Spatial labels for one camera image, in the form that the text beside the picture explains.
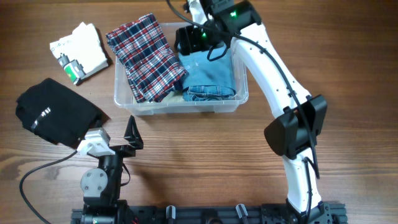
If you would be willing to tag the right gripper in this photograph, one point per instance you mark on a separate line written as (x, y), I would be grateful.
(187, 37)

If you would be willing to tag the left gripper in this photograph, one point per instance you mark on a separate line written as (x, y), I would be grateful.
(135, 140)

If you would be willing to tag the blue jeans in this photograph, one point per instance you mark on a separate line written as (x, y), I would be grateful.
(206, 80)

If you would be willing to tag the plaid shirt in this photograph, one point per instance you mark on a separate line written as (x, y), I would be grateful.
(152, 69)

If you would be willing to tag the cream cloth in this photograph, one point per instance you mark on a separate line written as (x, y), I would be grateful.
(172, 97)

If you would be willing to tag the black garment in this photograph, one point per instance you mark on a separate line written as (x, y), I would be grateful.
(56, 113)

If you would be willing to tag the white pixel-print shirt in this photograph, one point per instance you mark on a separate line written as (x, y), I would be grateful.
(80, 54)

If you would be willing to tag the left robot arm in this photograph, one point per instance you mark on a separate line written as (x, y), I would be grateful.
(101, 186)

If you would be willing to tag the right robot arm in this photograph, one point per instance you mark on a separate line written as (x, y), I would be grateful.
(299, 116)

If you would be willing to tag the clear plastic storage container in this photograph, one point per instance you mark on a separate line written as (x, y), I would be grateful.
(123, 93)

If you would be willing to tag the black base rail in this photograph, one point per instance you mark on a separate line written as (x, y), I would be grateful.
(264, 214)

